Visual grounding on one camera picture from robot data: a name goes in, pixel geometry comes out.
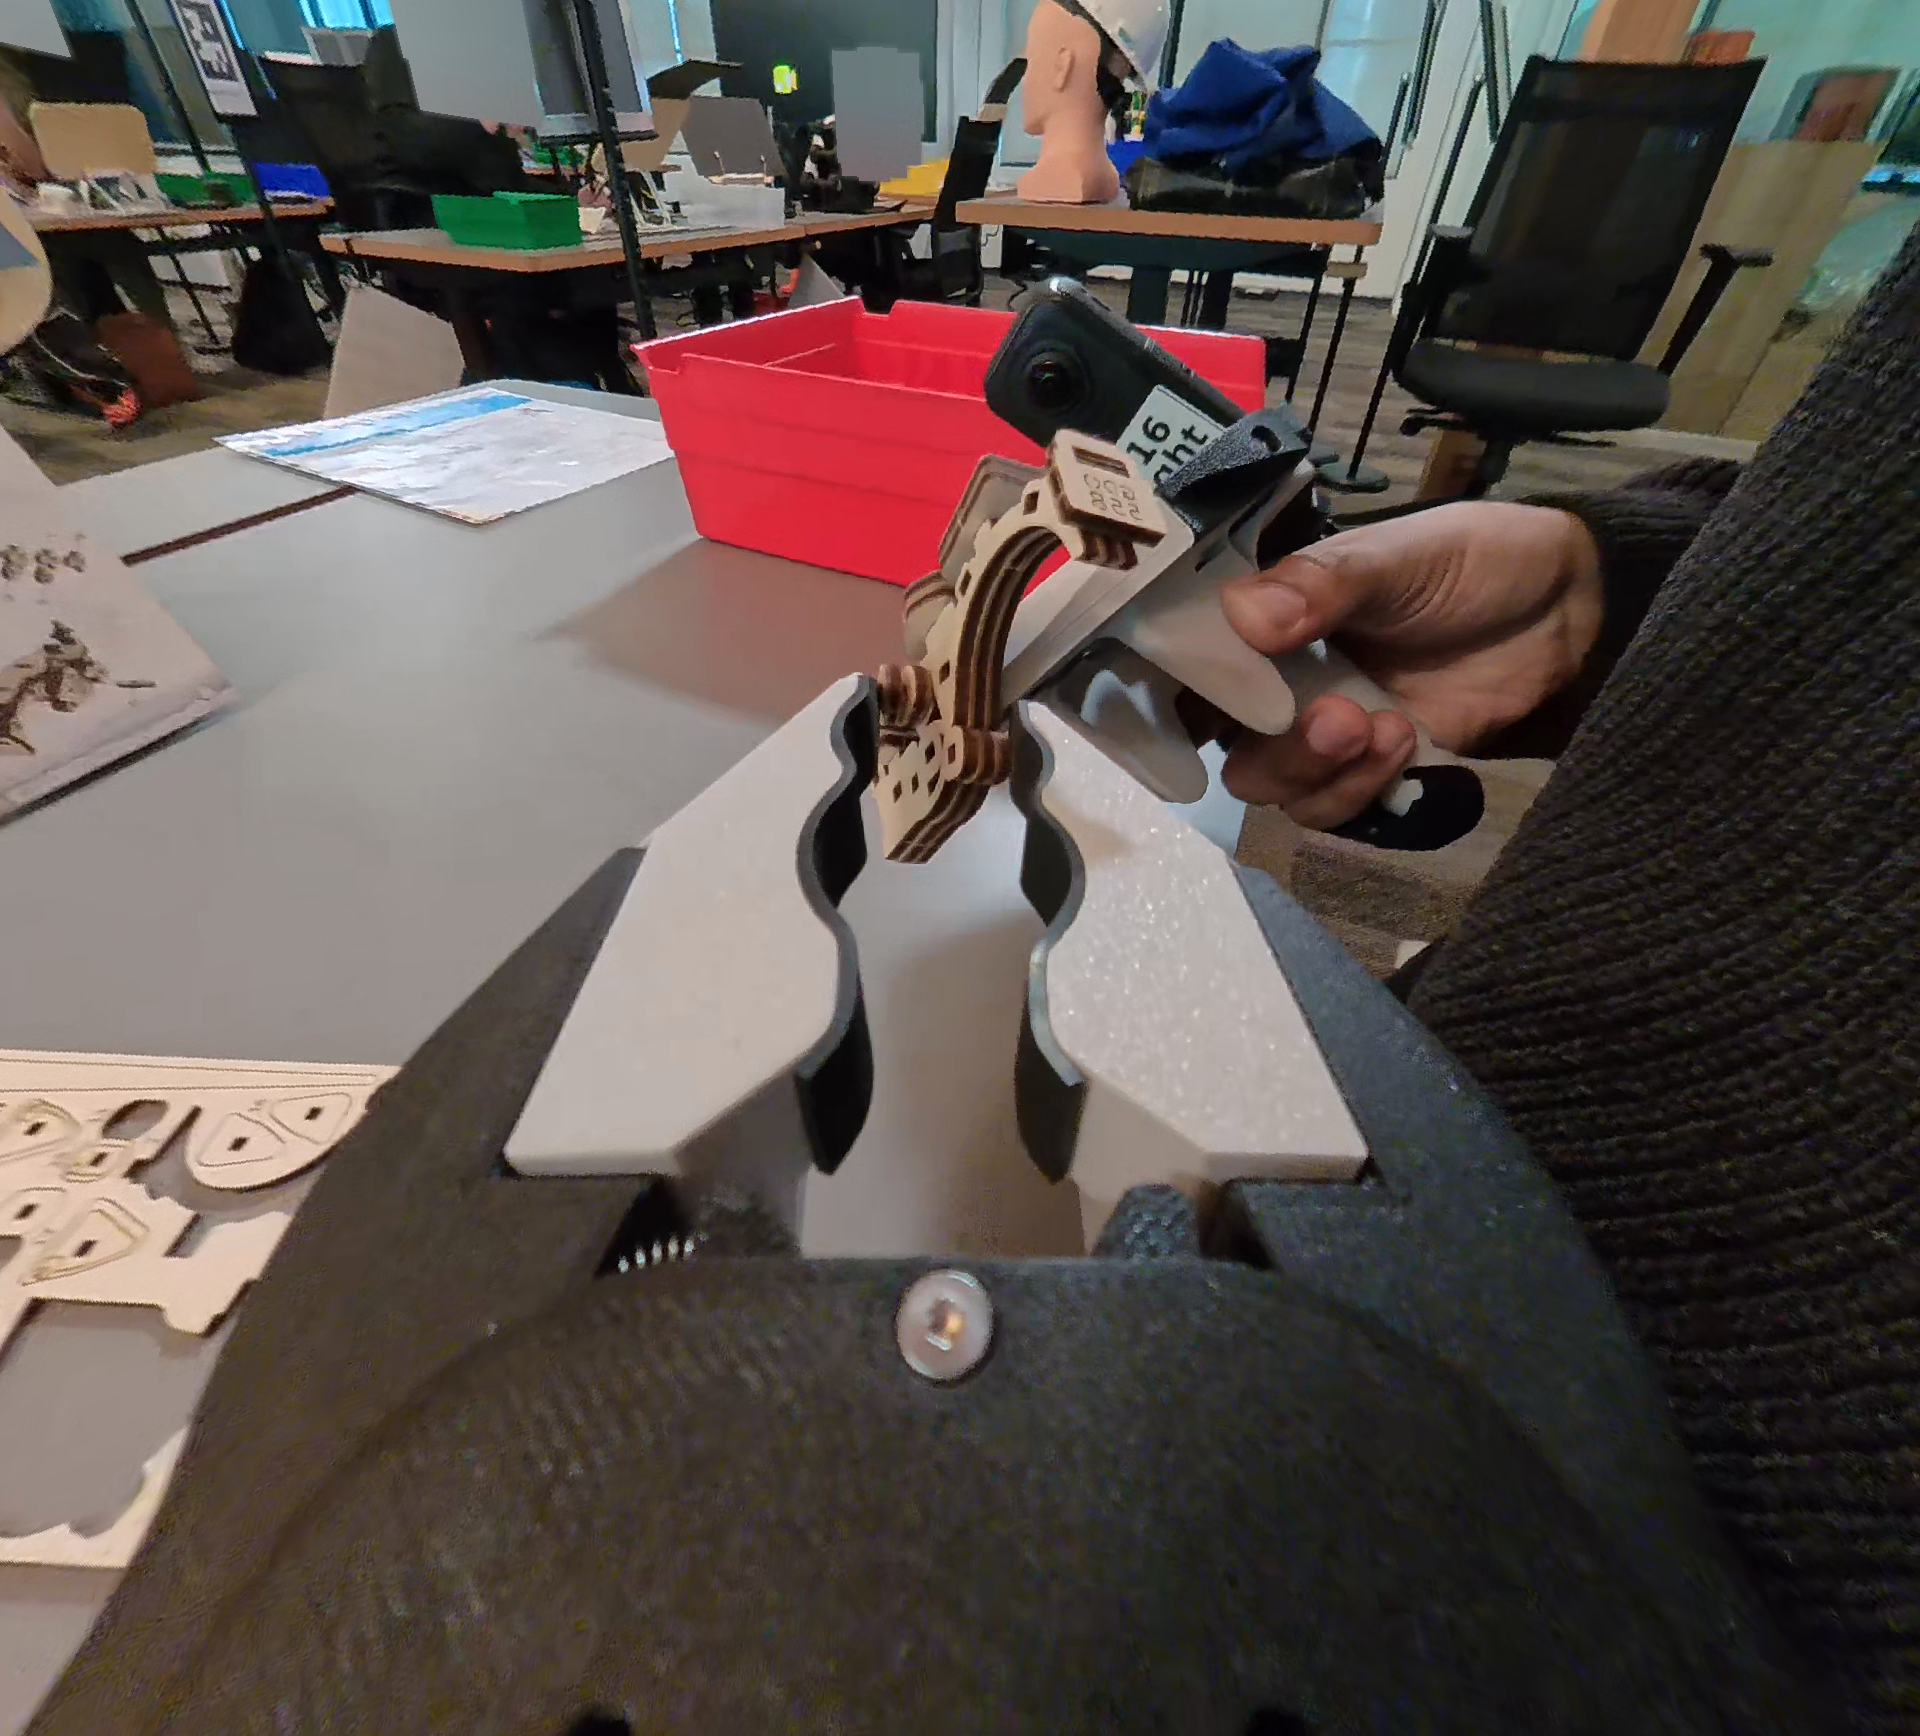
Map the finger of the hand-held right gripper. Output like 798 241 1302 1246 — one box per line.
933 453 1082 636
1031 519 1302 803

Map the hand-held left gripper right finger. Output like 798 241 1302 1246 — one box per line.
1009 696 1369 1255

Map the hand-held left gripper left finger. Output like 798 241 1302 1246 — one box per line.
505 676 878 1260

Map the wooden puzzle model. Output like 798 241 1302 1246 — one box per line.
871 428 1175 863

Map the person's right forearm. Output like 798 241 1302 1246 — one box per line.
1499 453 1754 763

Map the grey desk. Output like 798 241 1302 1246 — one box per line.
0 375 1305 1723

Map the person's right hand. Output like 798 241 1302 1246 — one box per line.
1220 505 1607 832

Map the wooden side table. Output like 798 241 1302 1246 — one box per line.
952 192 1385 328

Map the red plastic bin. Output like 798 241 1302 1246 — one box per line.
628 294 1269 586

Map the mannequin head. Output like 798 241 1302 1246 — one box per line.
1013 0 1128 205

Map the black bag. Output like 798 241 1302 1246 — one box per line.
1124 149 1387 222

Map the blue cloth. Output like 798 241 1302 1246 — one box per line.
1138 37 1385 176

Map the long wooden table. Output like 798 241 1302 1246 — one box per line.
321 198 937 342

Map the black monitor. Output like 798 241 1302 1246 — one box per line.
701 0 945 192

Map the punched wooden puzzle sheet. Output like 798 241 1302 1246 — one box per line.
0 1048 395 1570

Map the laminated paper sheet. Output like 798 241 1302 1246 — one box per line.
215 385 676 522

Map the black mesh office chair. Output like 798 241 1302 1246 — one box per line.
1369 52 1778 493

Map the green plastic bin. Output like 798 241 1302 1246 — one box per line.
433 192 583 255

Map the printed instruction booklet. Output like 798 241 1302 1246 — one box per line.
0 421 238 821

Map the black patterned sign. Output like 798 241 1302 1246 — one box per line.
153 0 260 121

